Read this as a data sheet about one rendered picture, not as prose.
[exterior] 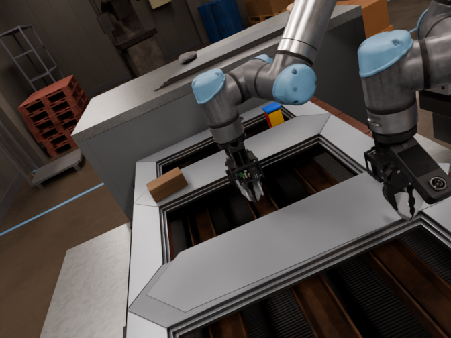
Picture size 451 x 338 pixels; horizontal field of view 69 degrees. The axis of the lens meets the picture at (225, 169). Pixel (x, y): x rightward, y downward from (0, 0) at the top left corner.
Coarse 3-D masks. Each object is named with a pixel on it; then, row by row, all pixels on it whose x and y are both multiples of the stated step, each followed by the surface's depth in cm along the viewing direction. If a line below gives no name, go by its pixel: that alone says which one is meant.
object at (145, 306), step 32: (160, 160) 134; (352, 160) 89; (192, 192) 105; (160, 224) 97; (416, 224) 66; (320, 256) 66; (352, 256) 66; (256, 288) 66; (160, 320) 68; (192, 320) 66
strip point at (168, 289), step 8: (176, 264) 79; (168, 272) 78; (176, 272) 77; (160, 280) 77; (168, 280) 76; (176, 280) 75; (152, 288) 76; (160, 288) 75; (168, 288) 74; (176, 288) 73; (152, 296) 74; (160, 296) 73; (168, 296) 72; (176, 296) 71; (184, 296) 70; (168, 304) 70; (176, 304) 69; (184, 304) 68
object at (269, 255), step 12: (264, 216) 82; (240, 228) 82; (252, 228) 80; (264, 228) 78; (276, 228) 77; (252, 240) 77; (264, 240) 75; (276, 240) 74; (252, 252) 74; (264, 252) 72; (276, 252) 71; (288, 252) 70; (264, 264) 69; (276, 264) 68; (288, 264) 67; (264, 276) 67
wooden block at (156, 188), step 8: (176, 168) 110; (160, 176) 110; (168, 176) 107; (176, 176) 106; (152, 184) 107; (160, 184) 105; (168, 184) 106; (176, 184) 107; (184, 184) 108; (152, 192) 105; (160, 192) 106; (168, 192) 107; (160, 200) 107
